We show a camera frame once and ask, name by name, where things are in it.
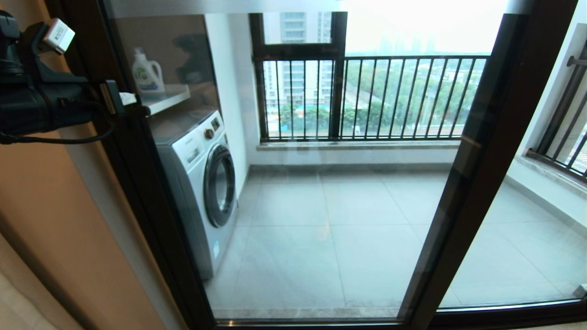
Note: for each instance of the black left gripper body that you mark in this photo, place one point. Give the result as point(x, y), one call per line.
point(69, 107)

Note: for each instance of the highrise building outside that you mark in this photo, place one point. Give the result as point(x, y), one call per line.
point(296, 32)

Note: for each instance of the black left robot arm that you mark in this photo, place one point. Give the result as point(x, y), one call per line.
point(9, 50)

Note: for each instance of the grey metal wall rod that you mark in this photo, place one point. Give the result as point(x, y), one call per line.
point(577, 61)

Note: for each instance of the sliding glass door, dark frame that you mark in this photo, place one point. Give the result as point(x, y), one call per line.
point(133, 183)

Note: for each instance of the black side balcony railing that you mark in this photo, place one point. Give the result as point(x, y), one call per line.
point(562, 107)

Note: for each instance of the short stone window sill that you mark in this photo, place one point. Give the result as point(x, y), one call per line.
point(550, 175)

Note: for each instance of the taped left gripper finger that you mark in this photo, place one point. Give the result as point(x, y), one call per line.
point(128, 99)

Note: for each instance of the white wall shelf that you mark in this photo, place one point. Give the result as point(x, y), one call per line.
point(167, 97)

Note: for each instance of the dark framed fixed glass door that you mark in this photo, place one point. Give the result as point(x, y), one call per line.
point(541, 238)

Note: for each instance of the white detergent bottle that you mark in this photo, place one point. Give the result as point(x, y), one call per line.
point(146, 79)

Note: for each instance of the long stone window sill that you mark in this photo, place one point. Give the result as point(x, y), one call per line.
point(357, 145)

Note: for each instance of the white front-load washing machine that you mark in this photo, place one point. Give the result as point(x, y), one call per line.
point(197, 183)

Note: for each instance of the black window frame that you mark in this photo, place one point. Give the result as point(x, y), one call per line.
point(338, 34)

